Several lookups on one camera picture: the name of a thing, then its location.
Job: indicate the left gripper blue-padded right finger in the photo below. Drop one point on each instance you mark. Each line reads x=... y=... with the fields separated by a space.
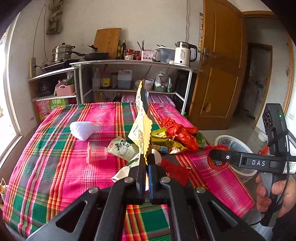
x=157 y=193

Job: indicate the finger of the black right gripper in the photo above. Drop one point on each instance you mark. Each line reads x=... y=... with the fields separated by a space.
x=221 y=157

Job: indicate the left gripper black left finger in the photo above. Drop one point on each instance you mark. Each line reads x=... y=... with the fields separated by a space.
x=138 y=186

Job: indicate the red wrapper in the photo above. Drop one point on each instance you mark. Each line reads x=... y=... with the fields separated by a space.
x=175 y=172

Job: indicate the green pea snack bag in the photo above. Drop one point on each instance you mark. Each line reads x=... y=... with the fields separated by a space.
x=200 y=140

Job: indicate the gold yellow snack bag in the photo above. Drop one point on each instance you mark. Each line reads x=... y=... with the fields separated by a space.
x=161 y=142

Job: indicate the red plastic bag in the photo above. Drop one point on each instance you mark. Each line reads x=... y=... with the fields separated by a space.
x=181 y=134

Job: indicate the yellow snack wrapper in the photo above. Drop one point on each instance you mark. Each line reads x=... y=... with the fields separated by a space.
x=141 y=130

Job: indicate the person's right hand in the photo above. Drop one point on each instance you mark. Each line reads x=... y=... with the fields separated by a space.
x=288 y=191

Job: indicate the white green snack packet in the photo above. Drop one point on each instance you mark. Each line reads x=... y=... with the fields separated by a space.
x=122 y=148

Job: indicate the clear plastic cup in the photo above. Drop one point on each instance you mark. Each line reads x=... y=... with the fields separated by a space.
x=95 y=153

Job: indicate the wooden door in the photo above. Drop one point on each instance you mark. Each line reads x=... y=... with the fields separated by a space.
x=222 y=66

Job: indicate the plaid pink green tablecloth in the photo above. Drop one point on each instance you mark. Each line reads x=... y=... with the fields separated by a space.
x=52 y=170

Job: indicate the white crumpled tissue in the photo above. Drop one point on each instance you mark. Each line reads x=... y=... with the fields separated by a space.
x=82 y=130

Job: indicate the pink lid storage box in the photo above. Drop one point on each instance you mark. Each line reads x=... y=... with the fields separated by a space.
x=151 y=98

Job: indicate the white metal shelf unit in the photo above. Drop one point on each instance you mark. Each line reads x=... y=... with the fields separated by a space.
x=114 y=77

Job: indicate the white electric kettle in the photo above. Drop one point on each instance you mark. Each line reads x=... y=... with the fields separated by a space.
x=185 y=53

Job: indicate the white oil jug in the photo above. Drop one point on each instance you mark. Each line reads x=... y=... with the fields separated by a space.
x=124 y=79

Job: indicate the soy sauce bottle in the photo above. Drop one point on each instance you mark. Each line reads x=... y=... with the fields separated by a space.
x=105 y=78

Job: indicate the clear plastic container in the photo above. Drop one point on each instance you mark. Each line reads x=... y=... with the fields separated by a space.
x=165 y=55

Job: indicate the pink woven basket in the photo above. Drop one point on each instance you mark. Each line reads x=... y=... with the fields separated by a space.
x=65 y=90

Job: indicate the pink utensil holder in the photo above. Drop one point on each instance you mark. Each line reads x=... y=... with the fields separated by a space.
x=148 y=55

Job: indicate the black frying pan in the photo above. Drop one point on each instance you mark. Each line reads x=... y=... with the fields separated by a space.
x=95 y=55

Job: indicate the dark oil bottle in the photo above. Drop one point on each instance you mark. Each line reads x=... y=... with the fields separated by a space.
x=123 y=50

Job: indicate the black induction cooker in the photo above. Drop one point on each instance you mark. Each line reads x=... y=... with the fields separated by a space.
x=61 y=65

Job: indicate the wooden cutting board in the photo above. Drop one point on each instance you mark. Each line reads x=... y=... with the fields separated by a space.
x=106 y=40

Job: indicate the stainless steel steamer pot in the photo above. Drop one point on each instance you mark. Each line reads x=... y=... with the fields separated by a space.
x=62 y=52

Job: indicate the hanging grey cloth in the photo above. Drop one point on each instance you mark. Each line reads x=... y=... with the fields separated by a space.
x=54 y=21

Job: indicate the black camera box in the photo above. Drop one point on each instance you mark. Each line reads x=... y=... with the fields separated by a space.
x=275 y=126

